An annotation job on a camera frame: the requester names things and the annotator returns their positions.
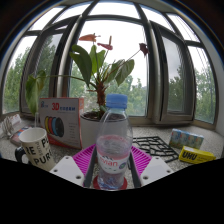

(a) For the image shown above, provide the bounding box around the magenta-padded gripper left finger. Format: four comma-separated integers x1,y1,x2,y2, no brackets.
49,143,98,188

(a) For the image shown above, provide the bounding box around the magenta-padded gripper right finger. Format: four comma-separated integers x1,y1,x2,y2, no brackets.
128,145,174,188

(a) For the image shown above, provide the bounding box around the clear blue-capped water bottle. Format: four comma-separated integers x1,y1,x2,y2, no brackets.
95,93,134,191

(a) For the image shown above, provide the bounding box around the black grid trivet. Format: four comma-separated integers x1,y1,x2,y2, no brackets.
132,135,180,163

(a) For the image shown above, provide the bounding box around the white mug with black lettering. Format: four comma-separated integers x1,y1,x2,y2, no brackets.
14,127,57,172

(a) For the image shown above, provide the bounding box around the yellow glue box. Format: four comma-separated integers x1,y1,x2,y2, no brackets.
178,145,217,165

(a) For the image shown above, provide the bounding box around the light blue tissue pack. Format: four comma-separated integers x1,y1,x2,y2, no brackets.
168,128,205,150

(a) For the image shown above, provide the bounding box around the white printed filament box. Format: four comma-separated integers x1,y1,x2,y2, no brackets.
38,97,85,150

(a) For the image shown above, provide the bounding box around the colourful flat printed box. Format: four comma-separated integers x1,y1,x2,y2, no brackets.
9,124,34,147

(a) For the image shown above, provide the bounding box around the dark-framed bay window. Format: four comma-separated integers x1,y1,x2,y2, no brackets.
0,0,221,129

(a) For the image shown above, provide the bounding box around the anthurium plant in white pot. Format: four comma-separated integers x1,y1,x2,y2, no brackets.
25,32,150,150

